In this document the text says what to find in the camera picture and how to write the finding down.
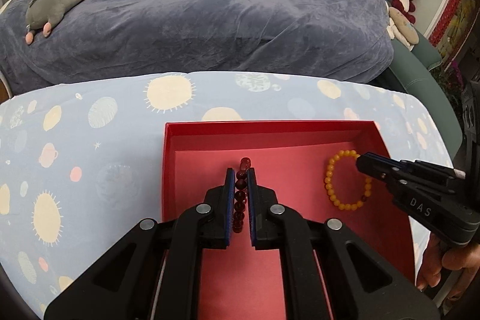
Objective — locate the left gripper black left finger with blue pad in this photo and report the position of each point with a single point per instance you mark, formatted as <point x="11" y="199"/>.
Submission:
<point x="217" y="230"/>

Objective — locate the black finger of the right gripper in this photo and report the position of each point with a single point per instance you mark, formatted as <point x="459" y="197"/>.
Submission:
<point x="378" y="167"/>

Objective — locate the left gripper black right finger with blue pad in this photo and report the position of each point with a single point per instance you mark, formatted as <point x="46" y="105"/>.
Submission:
<point x="263" y="230"/>

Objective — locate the red jewelry tray box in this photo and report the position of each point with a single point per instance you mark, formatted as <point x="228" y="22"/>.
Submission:
<point x="290" y="157"/>

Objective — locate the person's right hand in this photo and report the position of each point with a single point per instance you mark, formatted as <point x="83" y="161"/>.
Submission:
<point x="464" y="259"/>

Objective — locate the teal green sofa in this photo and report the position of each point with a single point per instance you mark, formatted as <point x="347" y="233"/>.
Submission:
<point x="423" y="80"/>

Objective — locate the beige grey plush toy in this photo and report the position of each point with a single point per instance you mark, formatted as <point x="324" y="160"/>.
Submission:
<point x="401" y="29"/>

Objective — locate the light blue patterned tablecloth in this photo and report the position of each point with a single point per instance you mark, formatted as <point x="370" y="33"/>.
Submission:
<point x="81" y="163"/>

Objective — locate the dark blue velvet blanket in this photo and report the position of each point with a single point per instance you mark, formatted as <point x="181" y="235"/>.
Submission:
<point x="101" y="39"/>

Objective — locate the grey plush mouse toy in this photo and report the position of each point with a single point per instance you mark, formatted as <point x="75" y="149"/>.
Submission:
<point x="45" y="15"/>

